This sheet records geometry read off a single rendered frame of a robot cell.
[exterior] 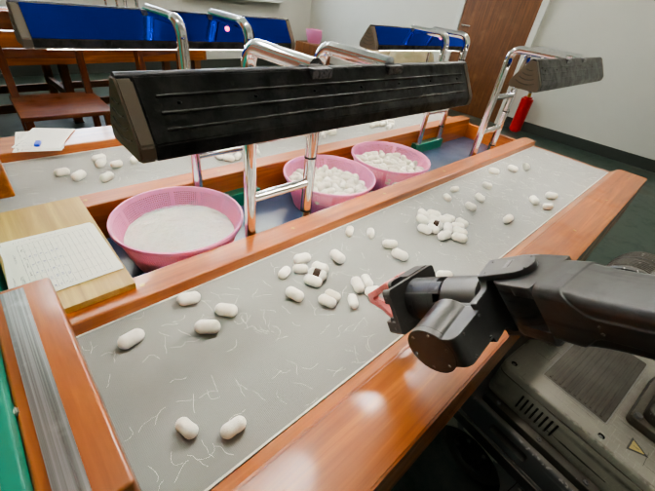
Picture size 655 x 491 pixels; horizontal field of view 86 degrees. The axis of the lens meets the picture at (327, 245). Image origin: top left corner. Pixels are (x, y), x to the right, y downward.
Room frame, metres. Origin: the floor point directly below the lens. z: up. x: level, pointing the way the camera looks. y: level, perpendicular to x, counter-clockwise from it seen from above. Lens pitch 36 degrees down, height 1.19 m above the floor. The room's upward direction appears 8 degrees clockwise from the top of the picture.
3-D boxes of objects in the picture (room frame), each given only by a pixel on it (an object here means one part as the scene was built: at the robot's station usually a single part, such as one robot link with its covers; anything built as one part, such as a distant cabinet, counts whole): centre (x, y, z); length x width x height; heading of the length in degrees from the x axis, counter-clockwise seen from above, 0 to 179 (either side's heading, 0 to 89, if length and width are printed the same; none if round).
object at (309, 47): (6.58, 0.71, 0.32); 0.42 x 0.42 x 0.63; 51
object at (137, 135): (0.55, 0.00, 1.08); 0.62 x 0.08 x 0.07; 137
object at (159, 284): (0.95, -0.21, 0.71); 1.81 x 0.06 x 0.11; 137
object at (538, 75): (1.26, -0.66, 1.08); 0.62 x 0.08 x 0.07; 137
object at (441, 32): (1.59, -0.31, 0.90); 0.20 x 0.19 x 0.45; 137
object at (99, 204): (1.17, 0.03, 0.71); 1.81 x 0.06 x 0.11; 137
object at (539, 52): (1.32, -0.60, 0.90); 0.20 x 0.19 x 0.45; 137
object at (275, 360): (0.83, -0.34, 0.73); 1.81 x 0.30 x 0.02; 137
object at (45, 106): (2.04, 1.69, 0.45); 0.44 x 0.44 x 0.91; 46
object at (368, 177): (0.94, 0.02, 0.72); 0.27 x 0.27 x 0.10
